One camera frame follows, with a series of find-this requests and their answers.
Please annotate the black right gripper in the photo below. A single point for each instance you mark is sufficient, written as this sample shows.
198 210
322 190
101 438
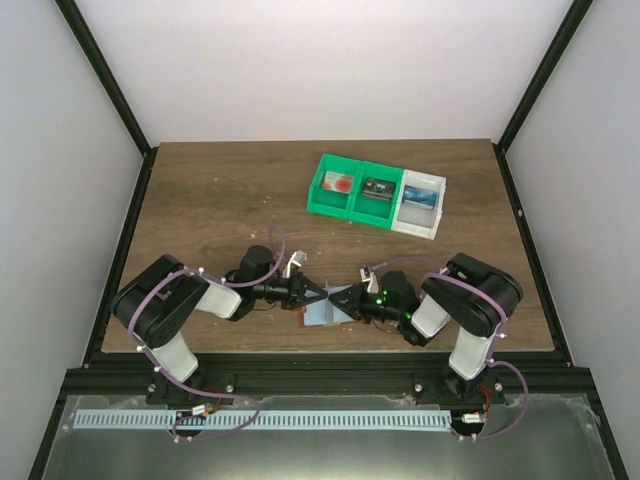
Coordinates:
353 300

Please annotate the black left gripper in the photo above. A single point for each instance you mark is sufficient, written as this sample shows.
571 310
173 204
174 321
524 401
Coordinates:
301 291

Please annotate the brown leather card holder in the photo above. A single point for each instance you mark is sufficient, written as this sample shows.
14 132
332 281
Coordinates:
322 313

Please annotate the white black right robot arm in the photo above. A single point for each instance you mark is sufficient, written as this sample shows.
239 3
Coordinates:
479 297

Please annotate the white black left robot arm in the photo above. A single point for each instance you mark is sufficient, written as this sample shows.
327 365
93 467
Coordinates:
155 305

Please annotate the black VIP card stack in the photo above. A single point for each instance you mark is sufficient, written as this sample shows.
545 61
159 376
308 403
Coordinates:
379 189

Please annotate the red white card stack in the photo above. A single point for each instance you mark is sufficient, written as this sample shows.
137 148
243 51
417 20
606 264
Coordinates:
337 182

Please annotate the blue card stack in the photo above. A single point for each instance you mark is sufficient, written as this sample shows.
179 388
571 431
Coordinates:
420 197

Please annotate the left green plastic bin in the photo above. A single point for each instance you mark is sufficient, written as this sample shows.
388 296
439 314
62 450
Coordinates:
332 204

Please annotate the white plastic bin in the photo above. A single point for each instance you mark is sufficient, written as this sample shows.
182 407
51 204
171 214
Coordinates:
413 220

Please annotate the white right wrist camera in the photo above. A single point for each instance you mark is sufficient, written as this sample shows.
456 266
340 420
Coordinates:
369 280

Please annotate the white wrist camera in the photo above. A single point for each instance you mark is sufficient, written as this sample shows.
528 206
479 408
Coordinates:
369 280
294 263

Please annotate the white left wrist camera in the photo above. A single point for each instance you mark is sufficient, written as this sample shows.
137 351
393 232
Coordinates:
294 263

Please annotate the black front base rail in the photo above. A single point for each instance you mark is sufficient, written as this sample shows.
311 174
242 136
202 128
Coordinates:
418 375

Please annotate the light blue slotted cable duct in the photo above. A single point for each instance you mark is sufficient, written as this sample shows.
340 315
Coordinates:
276 420

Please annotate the black left back frame post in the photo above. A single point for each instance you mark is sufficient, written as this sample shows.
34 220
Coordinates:
93 53

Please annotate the black frame post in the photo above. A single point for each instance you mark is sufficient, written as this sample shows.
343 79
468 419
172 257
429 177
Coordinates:
562 38
93 53

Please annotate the black right back frame post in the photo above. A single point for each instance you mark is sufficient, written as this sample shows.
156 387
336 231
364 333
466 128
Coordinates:
562 38

